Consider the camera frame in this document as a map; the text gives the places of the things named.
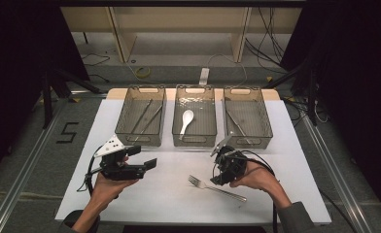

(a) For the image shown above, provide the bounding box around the white floor cable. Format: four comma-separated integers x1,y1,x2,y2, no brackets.
207,52,249,89

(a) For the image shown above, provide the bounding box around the black metal stand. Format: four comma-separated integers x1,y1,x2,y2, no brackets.
40,65,104,130
261,57,320,127

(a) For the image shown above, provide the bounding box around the metal table knife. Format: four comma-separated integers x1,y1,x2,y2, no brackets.
224,108,253,146

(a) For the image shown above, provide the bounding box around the person's left hand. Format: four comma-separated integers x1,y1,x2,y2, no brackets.
90,174,141,204

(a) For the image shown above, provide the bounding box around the thin black floor cable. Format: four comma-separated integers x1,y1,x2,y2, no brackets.
81,52,112,68

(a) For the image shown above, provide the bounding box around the white table sheet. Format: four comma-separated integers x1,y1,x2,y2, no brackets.
54,98,332,226

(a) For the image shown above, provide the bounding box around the metal fork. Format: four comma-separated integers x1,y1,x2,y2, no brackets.
188,174,248,204

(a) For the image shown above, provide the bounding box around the right hand-held gripper cable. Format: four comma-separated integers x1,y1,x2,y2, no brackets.
236,149,281,233

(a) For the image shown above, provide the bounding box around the transparent grey plastic bin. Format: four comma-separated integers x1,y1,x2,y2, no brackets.
222,85,274,150
114,84,167,148
171,83,218,149

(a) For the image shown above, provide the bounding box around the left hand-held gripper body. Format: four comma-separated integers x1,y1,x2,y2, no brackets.
94,135,147,182

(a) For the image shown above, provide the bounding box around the light wooden shelf unit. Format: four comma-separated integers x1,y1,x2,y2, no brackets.
60,6,303,64

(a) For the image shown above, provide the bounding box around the white ceramic spoon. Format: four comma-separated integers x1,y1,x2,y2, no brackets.
178,109,195,141

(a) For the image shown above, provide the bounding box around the white power strip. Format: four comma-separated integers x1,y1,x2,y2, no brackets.
198,67,211,87

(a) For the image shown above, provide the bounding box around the aluminium floor rail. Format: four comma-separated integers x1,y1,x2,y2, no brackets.
0,96,68,233
298,113,376,233

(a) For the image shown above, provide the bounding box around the black cable bundle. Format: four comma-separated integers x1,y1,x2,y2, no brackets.
244,6,289,72

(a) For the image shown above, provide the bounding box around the hand-held gripper cable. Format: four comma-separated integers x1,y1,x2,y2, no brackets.
76,145,104,197
236,149,281,233

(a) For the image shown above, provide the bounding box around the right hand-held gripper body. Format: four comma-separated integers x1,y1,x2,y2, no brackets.
210,134,249,184

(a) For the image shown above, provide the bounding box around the black curtain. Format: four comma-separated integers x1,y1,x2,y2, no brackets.
0,0,91,183
279,0,381,225

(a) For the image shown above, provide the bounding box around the person's right hand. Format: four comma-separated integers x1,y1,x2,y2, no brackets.
228,160,292,210

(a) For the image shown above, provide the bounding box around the left hand-held gripper cable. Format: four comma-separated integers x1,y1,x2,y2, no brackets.
76,145,104,197

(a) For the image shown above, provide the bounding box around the metal chopstick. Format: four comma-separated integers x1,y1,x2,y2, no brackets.
140,104,164,135
129,98,154,135

